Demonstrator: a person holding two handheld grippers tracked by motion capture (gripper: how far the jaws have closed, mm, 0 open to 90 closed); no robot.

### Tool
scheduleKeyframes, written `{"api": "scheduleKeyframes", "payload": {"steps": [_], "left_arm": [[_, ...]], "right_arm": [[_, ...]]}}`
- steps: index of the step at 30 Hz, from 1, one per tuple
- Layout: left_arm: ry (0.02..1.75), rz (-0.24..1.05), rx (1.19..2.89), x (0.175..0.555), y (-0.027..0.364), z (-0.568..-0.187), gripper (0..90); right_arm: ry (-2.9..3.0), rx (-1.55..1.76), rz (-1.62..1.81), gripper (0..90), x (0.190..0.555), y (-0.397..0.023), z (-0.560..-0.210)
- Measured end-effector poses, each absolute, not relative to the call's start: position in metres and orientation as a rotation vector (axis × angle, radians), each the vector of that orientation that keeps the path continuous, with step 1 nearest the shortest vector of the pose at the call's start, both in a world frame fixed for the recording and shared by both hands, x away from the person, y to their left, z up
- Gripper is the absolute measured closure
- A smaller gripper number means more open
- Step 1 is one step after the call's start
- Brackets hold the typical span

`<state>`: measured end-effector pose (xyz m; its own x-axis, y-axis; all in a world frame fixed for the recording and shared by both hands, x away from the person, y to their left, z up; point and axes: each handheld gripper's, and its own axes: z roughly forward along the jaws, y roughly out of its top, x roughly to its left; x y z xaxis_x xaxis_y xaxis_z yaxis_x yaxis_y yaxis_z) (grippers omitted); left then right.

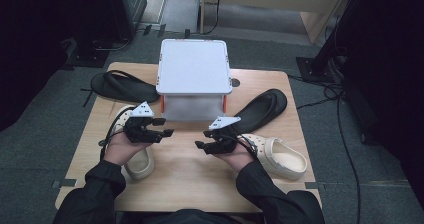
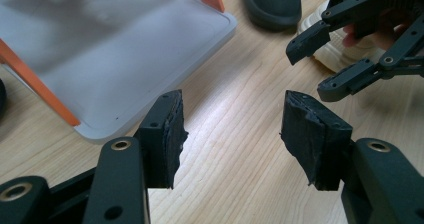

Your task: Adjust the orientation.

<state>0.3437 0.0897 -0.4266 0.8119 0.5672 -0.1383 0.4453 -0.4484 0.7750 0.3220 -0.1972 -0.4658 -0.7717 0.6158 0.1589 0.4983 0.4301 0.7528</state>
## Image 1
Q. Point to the black metal stand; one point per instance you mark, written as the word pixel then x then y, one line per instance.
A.
pixel 320 67

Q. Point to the black sandal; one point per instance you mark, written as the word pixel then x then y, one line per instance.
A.
pixel 260 110
pixel 111 85

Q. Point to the dark curtain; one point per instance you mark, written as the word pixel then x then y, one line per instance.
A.
pixel 393 67
pixel 33 34

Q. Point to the person's dark lap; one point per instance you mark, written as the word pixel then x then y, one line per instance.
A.
pixel 180 217

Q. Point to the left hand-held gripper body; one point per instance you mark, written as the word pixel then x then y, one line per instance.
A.
pixel 141 132

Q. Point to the cream clog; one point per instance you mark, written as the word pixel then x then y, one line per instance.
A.
pixel 286 157
pixel 141 165

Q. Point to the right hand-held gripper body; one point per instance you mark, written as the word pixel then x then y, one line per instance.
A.
pixel 225 140

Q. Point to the black cabinet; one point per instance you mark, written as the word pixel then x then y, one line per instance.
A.
pixel 133 4

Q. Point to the white shoe rack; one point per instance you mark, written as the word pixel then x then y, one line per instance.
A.
pixel 193 67

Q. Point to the black flat stand base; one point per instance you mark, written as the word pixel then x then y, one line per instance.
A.
pixel 86 59

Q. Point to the grey floor tape piece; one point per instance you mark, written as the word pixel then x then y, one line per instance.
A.
pixel 63 183
pixel 315 185

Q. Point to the person's left hand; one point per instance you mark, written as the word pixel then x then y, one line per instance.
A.
pixel 120 150

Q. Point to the black floor tape mark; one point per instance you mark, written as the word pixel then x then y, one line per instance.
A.
pixel 87 97

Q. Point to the person's right hand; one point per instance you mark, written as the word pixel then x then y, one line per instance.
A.
pixel 240 157

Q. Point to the light wooden cabinet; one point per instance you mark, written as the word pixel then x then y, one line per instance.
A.
pixel 320 24

